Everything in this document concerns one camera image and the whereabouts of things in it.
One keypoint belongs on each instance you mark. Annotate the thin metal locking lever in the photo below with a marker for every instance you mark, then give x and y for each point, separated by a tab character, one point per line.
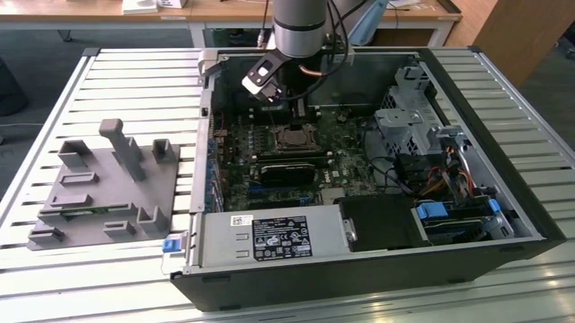
272	117

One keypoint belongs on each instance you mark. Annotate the silver CPU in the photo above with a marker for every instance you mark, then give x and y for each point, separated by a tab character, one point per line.
294	138

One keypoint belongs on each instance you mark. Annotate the black CPU socket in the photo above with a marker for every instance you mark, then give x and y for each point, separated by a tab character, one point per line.
278	143

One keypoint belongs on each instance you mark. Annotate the black RAM slot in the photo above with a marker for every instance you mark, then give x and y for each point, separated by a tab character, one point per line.
280	116

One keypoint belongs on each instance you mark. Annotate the black RAM stick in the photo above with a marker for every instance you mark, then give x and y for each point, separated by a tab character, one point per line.
292	156

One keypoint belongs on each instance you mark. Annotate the small black graphics card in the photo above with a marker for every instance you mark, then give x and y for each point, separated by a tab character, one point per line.
287	175

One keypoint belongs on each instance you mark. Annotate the silver drive cage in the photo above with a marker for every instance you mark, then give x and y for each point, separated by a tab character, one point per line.
399	131

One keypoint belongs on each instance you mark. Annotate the green motherboard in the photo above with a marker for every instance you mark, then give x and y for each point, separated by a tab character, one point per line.
346	168

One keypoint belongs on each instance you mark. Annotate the small silver heat sink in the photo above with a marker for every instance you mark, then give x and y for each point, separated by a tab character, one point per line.
334	196

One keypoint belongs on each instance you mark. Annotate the wooden desk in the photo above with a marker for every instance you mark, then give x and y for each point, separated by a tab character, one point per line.
427	16
90	17

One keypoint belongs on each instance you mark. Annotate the white box with dark label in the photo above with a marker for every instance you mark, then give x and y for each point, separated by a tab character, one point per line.
172	3

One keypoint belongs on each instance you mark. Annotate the blue disk carrier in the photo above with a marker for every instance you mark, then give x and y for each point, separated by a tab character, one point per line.
431	211

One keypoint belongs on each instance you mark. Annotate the silver power supply unit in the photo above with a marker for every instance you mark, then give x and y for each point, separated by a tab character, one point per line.
215	242

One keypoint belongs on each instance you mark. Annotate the wooden cabinet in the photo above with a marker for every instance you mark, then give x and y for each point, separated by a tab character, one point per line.
517	33

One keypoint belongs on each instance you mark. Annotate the grey parts rack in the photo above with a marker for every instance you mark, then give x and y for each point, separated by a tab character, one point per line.
108	195

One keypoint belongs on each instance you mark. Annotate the blue case latch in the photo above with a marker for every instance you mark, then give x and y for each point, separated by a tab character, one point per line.
171	245

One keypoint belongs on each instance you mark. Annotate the green RAM stick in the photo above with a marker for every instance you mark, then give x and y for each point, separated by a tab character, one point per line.
100	210

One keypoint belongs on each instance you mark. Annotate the small blue clip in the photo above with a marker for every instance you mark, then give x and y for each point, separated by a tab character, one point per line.
493	206

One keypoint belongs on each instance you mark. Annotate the black PC case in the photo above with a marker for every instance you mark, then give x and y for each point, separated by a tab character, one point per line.
314	286

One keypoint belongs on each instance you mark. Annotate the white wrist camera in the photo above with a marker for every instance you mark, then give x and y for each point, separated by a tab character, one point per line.
258	80

